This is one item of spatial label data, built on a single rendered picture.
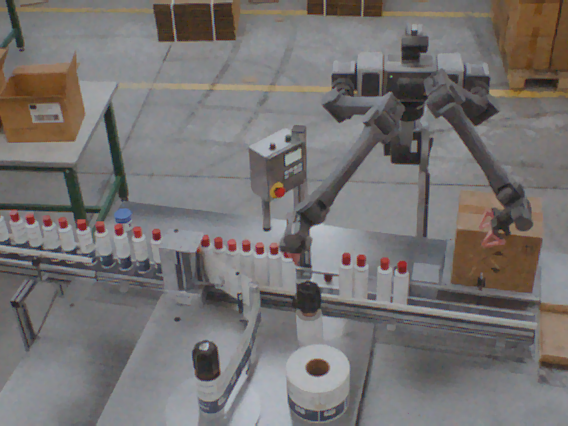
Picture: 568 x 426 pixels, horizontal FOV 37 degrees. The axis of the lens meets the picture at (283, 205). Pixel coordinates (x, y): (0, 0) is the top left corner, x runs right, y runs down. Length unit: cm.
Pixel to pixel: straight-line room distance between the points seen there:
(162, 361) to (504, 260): 127
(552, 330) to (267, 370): 103
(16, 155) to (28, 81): 43
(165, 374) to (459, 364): 100
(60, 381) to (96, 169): 266
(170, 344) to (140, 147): 282
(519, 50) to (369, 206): 179
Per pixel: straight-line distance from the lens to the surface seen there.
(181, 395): 283
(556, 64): 626
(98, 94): 472
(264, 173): 284
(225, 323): 305
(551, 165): 550
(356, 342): 297
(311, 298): 272
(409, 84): 319
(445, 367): 299
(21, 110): 432
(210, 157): 547
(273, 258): 305
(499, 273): 321
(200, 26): 691
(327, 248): 341
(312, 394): 264
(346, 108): 302
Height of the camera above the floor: 304
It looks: 37 degrees down
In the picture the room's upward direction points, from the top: 3 degrees counter-clockwise
